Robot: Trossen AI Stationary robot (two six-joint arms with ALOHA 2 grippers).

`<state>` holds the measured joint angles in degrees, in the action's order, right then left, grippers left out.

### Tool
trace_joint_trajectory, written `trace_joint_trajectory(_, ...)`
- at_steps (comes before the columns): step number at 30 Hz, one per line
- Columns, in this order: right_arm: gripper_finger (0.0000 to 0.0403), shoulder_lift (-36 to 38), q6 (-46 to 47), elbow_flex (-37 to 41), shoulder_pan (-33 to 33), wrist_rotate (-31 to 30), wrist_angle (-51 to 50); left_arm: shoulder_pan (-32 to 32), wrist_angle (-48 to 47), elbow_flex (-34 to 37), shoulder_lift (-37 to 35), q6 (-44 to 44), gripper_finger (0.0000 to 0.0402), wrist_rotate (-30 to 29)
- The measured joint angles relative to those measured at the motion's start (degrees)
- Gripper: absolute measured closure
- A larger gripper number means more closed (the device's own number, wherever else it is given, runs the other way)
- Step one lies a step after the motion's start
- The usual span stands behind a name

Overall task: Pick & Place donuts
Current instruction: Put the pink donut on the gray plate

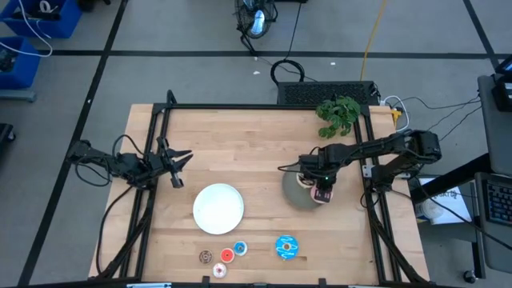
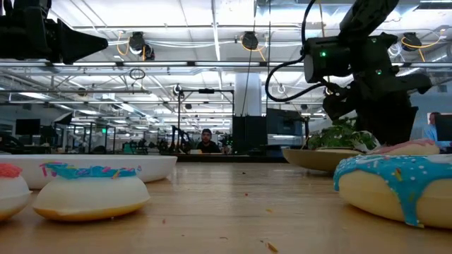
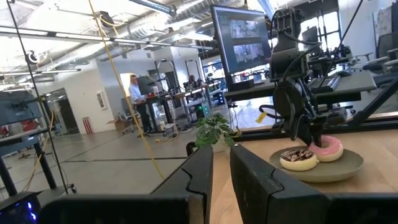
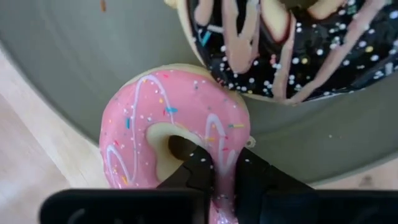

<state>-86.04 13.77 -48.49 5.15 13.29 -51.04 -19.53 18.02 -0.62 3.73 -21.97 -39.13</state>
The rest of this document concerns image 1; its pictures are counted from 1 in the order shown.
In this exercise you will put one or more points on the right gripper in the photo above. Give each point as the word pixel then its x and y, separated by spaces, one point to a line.
pixel 320 172

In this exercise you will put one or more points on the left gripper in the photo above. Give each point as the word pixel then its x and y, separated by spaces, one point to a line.
pixel 160 166

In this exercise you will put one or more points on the large chocolate iced donut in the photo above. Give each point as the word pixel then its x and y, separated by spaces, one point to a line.
pixel 302 182

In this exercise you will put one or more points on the large pink iced donut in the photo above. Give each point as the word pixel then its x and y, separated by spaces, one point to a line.
pixel 313 194

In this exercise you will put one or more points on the large blue iced donut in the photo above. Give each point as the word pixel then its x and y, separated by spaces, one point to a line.
pixel 280 244

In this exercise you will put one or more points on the small chocolate sprinkled donut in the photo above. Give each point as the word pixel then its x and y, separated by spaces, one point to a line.
pixel 202 256

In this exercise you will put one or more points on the small blue iced donut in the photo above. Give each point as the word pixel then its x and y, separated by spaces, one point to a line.
pixel 236 249

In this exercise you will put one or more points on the small red sugared donut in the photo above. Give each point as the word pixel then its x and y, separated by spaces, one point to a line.
pixel 223 256

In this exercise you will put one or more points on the small white sprinkled donut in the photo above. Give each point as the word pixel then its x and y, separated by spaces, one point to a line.
pixel 215 271

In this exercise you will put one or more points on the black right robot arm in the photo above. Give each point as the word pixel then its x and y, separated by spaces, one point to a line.
pixel 372 149

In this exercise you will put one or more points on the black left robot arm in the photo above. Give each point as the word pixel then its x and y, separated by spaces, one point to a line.
pixel 120 166

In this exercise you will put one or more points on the grey round plate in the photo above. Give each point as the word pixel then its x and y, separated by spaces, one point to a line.
pixel 296 198

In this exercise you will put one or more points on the green leafy plant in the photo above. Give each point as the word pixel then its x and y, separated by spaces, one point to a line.
pixel 340 114

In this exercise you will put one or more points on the white round plate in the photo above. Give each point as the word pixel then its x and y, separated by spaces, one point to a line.
pixel 218 209

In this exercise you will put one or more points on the black vented computer case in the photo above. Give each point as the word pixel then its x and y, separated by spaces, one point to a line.
pixel 320 93

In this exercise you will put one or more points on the yellow plug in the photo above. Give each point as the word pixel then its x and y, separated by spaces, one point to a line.
pixel 396 117

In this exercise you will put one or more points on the white printed booklet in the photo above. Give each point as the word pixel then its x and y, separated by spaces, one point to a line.
pixel 452 204

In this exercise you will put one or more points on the black diagonal bar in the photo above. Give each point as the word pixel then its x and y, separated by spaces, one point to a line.
pixel 476 167

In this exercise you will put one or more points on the black floor fan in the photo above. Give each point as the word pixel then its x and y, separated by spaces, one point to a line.
pixel 256 22

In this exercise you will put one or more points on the blue plastic bin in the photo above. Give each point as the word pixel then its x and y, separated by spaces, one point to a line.
pixel 64 24
pixel 24 68

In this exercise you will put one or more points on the black caster wheel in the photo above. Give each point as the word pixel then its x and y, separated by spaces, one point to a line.
pixel 469 276

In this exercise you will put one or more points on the grey desk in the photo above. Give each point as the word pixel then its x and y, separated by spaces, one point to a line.
pixel 500 140

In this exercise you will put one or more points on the black desk device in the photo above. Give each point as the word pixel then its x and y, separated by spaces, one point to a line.
pixel 503 90

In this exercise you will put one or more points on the black aluminium table frame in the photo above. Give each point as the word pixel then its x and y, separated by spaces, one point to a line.
pixel 240 106

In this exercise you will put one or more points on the silver mount plate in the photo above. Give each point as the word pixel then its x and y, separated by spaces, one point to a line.
pixel 148 285

